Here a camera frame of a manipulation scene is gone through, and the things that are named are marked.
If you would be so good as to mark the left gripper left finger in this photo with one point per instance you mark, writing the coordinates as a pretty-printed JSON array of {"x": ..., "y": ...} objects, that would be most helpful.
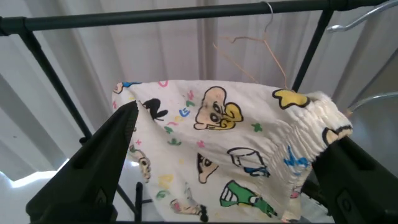
[{"x": 84, "y": 186}]

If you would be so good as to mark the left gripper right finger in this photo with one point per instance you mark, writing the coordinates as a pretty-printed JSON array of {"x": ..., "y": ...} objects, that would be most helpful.
[{"x": 360, "y": 186}]

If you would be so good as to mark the cream printed shorts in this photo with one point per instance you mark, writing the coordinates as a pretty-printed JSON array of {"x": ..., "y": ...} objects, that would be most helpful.
[{"x": 233, "y": 140}]

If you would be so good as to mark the pink clothes hanger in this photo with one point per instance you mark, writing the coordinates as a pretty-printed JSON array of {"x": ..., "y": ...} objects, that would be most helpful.
[
  {"x": 357, "y": 20},
  {"x": 275, "y": 62}
]

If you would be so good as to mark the black clothes rack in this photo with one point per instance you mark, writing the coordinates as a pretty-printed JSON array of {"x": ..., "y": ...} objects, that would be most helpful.
[{"x": 124, "y": 15}]

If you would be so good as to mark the white curtain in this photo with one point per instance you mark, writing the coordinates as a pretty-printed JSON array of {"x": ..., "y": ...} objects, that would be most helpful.
[{"x": 155, "y": 53}]

